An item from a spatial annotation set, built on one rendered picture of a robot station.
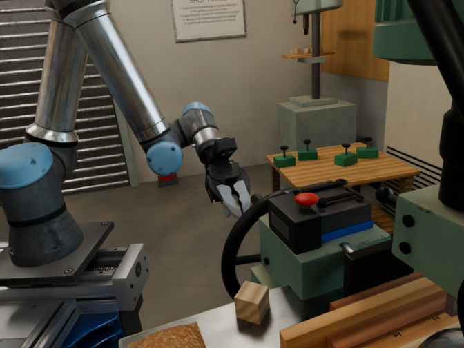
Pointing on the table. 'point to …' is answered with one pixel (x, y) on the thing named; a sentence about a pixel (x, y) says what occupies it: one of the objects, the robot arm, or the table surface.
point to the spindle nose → (452, 160)
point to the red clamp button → (306, 199)
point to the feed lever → (445, 62)
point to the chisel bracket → (430, 237)
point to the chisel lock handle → (386, 195)
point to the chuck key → (340, 197)
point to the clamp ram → (370, 266)
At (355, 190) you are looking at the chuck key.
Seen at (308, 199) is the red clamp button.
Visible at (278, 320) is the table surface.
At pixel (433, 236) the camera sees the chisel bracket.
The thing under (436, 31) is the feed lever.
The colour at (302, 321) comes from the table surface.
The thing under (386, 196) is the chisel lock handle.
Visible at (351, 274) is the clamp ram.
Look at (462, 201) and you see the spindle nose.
